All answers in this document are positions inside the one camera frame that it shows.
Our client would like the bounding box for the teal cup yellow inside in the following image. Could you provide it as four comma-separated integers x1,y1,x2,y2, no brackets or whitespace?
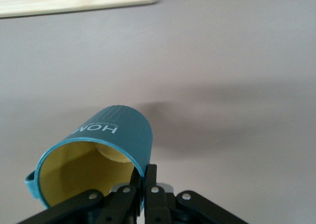
24,105,154,209

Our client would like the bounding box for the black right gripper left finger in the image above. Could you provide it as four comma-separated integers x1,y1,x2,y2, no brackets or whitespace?
17,168,144,224

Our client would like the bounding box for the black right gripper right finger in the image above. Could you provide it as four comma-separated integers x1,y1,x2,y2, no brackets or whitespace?
144,163,250,224

